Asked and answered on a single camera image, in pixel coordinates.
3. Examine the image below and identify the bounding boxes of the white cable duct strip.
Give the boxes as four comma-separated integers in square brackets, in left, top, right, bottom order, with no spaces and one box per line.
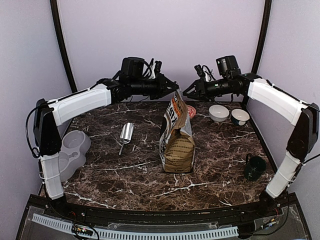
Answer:
[31,213,239,240]

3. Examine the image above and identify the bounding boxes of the white ceramic bowl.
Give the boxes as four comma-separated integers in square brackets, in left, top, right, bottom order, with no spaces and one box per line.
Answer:
[208,104,230,123]

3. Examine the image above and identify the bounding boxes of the translucent double pet bowl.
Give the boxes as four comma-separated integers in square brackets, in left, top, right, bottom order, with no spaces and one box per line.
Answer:
[58,130,91,182]

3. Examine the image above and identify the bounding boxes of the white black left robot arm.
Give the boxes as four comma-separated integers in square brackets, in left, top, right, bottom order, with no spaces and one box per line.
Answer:
[28,57,179,218]

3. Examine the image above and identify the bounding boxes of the black corner frame post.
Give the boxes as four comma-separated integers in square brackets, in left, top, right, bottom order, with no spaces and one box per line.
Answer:
[251,0,272,74]
[49,0,78,93]

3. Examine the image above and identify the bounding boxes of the black corner frame post left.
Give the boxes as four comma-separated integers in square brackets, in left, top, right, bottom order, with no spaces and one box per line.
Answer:
[49,0,78,93]

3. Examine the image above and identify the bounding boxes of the dark green mug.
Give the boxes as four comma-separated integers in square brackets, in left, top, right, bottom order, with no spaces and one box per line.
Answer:
[244,153,267,182]

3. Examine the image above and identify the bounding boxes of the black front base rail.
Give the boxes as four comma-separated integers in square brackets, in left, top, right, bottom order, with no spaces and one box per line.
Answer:
[27,194,284,226]

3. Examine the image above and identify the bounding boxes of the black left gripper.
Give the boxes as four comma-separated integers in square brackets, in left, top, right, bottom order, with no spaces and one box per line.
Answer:
[130,72,179,100]

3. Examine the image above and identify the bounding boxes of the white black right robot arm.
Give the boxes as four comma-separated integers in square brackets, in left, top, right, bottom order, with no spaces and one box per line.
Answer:
[183,55,320,217]

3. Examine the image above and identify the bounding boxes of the dark rimmed white bowl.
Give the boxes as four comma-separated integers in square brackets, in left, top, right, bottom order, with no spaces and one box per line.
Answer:
[230,108,250,126]

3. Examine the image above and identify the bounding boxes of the silver metal scoop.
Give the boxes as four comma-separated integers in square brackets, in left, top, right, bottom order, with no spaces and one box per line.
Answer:
[118,122,135,155]

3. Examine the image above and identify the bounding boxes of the brown pet food bag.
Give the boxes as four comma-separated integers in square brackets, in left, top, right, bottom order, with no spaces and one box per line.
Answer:
[159,89,196,174]

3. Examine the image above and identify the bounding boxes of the red patterned bowl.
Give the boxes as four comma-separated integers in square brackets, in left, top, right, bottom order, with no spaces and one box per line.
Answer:
[187,105,197,119]

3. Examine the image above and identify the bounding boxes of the black corner frame post right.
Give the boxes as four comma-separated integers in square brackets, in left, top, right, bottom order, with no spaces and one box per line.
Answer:
[251,0,272,74]

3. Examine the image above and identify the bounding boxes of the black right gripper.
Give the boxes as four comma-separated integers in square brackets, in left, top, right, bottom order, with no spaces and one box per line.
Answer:
[183,76,232,102]

